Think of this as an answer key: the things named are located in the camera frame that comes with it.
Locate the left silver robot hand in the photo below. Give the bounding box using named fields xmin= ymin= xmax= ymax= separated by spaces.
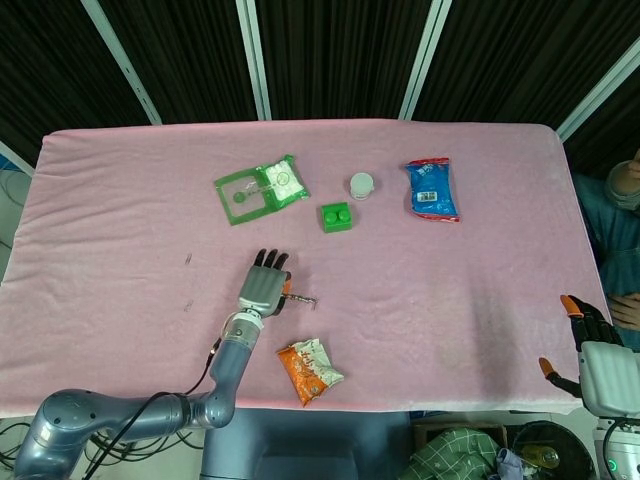
xmin=237 ymin=248 xmax=294 ymax=317

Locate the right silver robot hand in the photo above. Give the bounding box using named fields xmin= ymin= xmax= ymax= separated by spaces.
xmin=538 ymin=294 xmax=640 ymax=416

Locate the small metal keychain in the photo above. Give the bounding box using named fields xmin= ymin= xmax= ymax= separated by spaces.
xmin=279 ymin=292 xmax=320 ymax=310

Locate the black round bin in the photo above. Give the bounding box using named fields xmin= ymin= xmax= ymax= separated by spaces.
xmin=509 ymin=419 xmax=599 ymax=480

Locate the orange snack packet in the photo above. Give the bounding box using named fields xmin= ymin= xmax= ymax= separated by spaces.
xmin=277 ymin=337 xmax=346 ymax=409

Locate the green toy building brick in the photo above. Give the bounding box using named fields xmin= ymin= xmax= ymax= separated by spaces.
xmin=316 ymin=200 xmax=356 ymax=235

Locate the yellow bottle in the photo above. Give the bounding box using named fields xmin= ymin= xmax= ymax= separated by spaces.
xmin=522 ymin=444 xmax=560 ymax=470

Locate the green cotton pad bag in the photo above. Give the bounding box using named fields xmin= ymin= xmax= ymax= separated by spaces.
xmin=213 ymin=153 xmax=311 ymax=229

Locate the crumpled blue grey cloth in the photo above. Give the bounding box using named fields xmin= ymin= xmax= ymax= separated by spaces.
xmin=496 ymin=448 xmax=525 ymax=480

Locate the small white plastic jar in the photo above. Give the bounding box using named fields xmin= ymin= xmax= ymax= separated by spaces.
xmin=348 ymin=172 xmax=376 ymax=201

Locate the pink table cloth mat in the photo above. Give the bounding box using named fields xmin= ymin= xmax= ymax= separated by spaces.
xmin=0 ymin=118 xmax=630 ymax=420

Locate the green checkered cloth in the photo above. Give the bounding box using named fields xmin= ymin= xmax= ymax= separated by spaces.
xmin=409 ymin=428 xmax=501 ymax=480

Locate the blue snack packet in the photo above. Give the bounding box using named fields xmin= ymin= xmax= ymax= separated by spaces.
xmin=403 ymin=157 xmax=462 ymax=225

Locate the black curtain panel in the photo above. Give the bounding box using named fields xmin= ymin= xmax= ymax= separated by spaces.
xmin=412 ymin=0 xmax=640 ymax=134
xmin=262 ymin=0 xmax=431 ymax=121
xmin=0 ymin=0 xmax=154 ymax=169
xmin=97 ymin=0 xmax=261 ymax=126
xmin=562 ymin=82 xmax=640 ymax=176

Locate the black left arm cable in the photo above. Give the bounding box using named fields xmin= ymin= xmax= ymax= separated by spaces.
xmin=84 ymin=337 xmax=225 ymax=480

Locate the black floor cable tangle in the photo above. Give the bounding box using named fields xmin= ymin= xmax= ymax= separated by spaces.
xmin=0 ymin=419 xmax=206 ymax=480

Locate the white partition frame post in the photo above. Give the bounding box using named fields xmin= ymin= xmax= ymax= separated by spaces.
xmin=554 ymin=34 xmax=640 ymax=144
xmin=235 ymin=0 xmax=274 ymax=121
xmin=0 ymin=139 xmax=36 ymax=176
xmin=397 ymin=0 xmax=454 ymax=121
xmin=80 ymin=0 xmax=164 ymax=126

